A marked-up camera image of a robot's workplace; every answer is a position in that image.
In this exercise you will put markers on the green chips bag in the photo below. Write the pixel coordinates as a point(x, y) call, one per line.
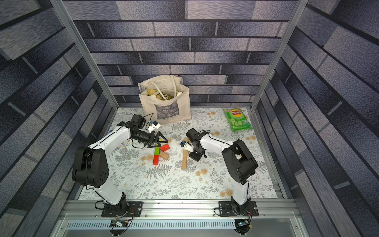
point(237, 119)

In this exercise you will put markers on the wooden block bottom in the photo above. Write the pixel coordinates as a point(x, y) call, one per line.
point(185, 153)

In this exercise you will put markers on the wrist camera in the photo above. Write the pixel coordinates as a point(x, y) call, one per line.
point(187, 146)
point(153, 125)

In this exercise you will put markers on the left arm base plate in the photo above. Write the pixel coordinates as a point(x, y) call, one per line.
point(126, 210)

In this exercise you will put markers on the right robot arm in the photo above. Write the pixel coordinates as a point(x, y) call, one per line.
point(239, 161)

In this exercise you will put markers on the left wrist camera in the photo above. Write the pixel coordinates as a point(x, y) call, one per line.
point(153, 125)

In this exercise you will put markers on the aluminium front rail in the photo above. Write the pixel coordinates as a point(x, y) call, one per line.
point(181, 209)

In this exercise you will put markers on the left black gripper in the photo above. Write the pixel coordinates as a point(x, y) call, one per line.
point(157, 138)

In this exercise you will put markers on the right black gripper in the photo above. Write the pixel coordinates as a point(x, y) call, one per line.
point(196, 152)

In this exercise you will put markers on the red block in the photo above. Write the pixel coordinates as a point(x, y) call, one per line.
point(165, 147)
point(156, 160)

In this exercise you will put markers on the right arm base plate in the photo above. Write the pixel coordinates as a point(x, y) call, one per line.
point(232, 209)

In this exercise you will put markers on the beige canvas tote bag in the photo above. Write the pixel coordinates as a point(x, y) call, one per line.
point(166, 98)

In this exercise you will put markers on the circuit board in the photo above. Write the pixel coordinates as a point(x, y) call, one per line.
point(119, 224)
point(243, 225)

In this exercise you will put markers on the left circuit board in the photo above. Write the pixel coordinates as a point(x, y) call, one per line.
point(119, 224)

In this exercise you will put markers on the right circuit board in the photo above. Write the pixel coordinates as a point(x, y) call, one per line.
point(243, 225)

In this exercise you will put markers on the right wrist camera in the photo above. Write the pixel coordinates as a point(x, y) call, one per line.
point(187, 146)

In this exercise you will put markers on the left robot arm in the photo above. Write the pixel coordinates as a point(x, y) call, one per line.
point(90, 168)

